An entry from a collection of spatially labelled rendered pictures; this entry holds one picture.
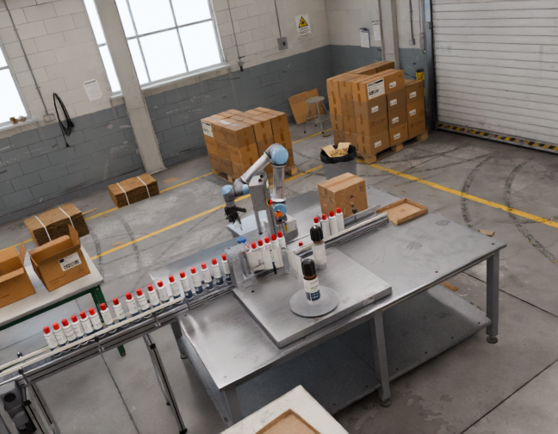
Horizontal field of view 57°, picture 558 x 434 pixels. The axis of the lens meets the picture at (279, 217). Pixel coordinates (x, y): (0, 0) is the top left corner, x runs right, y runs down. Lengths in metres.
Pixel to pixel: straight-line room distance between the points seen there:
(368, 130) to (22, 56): 4.93
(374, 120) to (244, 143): 1.81
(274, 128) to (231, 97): 2.30
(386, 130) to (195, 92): 3.35
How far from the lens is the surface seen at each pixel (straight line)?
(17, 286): 4.48
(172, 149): 9.03
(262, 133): 7.09
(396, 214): 4.17
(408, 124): 7.81
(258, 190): 3.43
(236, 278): 3.41
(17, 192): 8.65
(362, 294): 3.22
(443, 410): 3.73
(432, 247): 3.72
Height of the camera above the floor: 2.75
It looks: 26 degrees down
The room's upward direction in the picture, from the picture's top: 11 degrees counter-clockwise
